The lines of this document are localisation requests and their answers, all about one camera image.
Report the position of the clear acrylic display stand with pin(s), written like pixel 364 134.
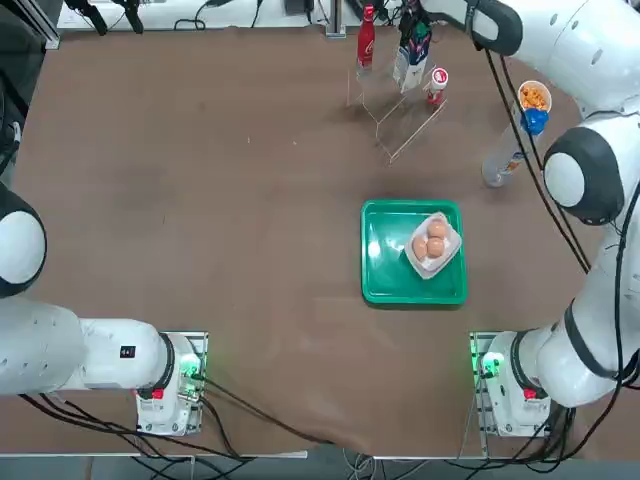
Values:
pixel 405 125

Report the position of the white cup of orange snacks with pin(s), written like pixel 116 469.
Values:
pixel 535 96

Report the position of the clear bottle with blue cap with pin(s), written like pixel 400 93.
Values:
pixel 495 172

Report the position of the brown egg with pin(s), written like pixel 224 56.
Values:
pixel 419 248
pixel 437 228
pixel 435 246

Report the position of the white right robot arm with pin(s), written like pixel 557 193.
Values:
pixel 590 50

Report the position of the upright camera post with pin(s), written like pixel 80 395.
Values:
pixel 338 12

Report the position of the green plastic tray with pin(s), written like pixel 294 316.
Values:
pixel 385 275

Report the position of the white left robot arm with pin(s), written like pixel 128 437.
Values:
pixel 115 350

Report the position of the red bottle with white lid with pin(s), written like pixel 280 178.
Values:
pixel 437 82

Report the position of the black stand leg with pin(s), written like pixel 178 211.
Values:
pixel 132 17
pixel 91 20

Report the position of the white egg holder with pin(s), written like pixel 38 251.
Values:
pixel 425 267

